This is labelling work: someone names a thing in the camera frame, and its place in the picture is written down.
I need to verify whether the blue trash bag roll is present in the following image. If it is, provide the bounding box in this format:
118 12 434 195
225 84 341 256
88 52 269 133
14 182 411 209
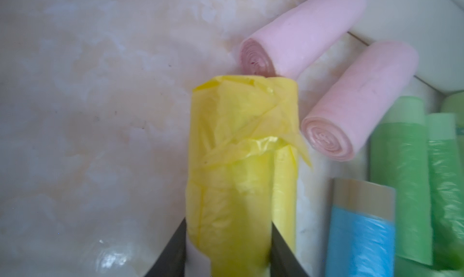
325 178 396 277

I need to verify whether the green trash bag roll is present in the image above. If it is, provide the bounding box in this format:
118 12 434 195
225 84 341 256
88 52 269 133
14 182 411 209
427 113 464 270
370 96 433 265

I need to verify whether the green trash bag roll left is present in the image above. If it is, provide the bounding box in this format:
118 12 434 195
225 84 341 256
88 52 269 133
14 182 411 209
370 96 433 265

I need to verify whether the light green roll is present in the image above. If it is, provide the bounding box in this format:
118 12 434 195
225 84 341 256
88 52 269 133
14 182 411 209
394 257 464 277
440 91 464 162

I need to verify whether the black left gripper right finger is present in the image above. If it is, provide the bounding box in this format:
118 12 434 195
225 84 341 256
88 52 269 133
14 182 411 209
270 224 309 277

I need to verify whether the white plastic storage box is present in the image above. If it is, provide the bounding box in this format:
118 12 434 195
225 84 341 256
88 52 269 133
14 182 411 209
307 0 464 95

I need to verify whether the yellow trash bag roll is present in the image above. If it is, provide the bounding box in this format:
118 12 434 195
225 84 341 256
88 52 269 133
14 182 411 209
186 75 309 277
272 145 298 252

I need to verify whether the green trash bag roll right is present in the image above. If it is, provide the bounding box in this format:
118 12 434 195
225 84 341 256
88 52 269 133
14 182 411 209
427 113 464 270

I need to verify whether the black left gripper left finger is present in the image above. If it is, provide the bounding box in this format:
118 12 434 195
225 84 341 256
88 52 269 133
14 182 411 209
145 219 187 277

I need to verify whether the pink trash bag roll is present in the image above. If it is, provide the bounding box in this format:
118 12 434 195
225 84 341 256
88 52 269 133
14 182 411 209
239 0 367 80
301 41 419 162

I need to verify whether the pink trash bag roll left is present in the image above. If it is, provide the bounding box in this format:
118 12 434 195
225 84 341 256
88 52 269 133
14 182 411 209
239 0 367 80

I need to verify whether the pink trash bag roll right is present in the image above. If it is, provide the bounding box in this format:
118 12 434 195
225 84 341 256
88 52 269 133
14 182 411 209
301 41 419 162

